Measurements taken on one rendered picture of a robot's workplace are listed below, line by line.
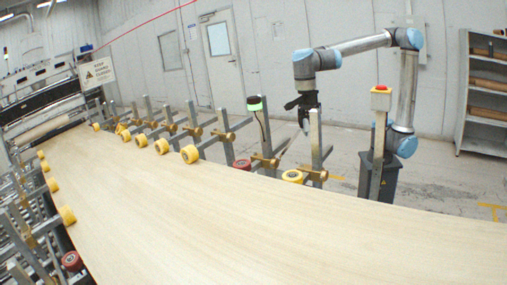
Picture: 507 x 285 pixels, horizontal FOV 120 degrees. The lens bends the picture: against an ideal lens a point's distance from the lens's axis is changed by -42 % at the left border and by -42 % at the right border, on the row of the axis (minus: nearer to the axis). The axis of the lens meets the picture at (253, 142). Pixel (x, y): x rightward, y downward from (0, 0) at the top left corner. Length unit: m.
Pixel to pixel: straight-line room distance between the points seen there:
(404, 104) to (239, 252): 1.13
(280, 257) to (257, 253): 0.07
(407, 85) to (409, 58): 0.15
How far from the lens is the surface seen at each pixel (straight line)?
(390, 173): 1.69
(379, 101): 0.86
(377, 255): 0.68
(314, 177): 1.08
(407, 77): 1.42
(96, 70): 3.31
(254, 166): 1.15
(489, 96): 3.71
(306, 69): 1.00
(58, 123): 3.22
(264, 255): 0.68
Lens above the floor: 1.41
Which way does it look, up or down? 23 degrees down
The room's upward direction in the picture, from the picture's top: 8 degrees counter-clockwise
